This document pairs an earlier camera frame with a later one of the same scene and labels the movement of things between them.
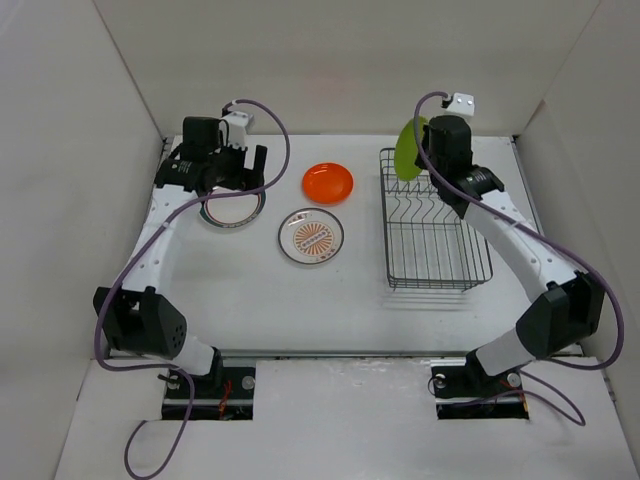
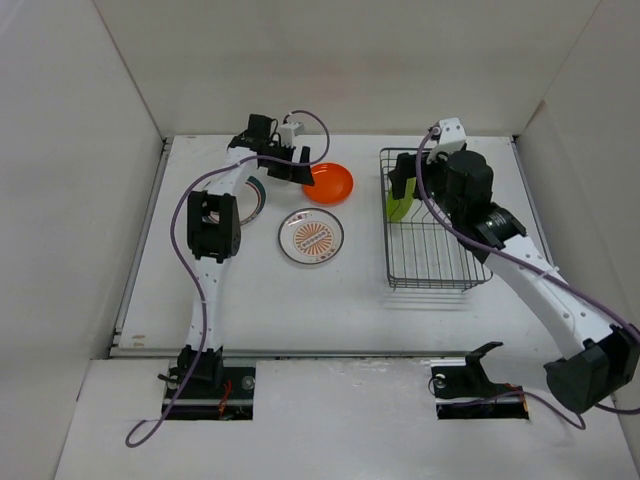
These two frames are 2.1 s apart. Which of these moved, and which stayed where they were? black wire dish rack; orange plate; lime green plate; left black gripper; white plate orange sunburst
Moved: lime green plate; left black gripper
Stayed: orange plate; white plate orange sunburst; black wire dish rack
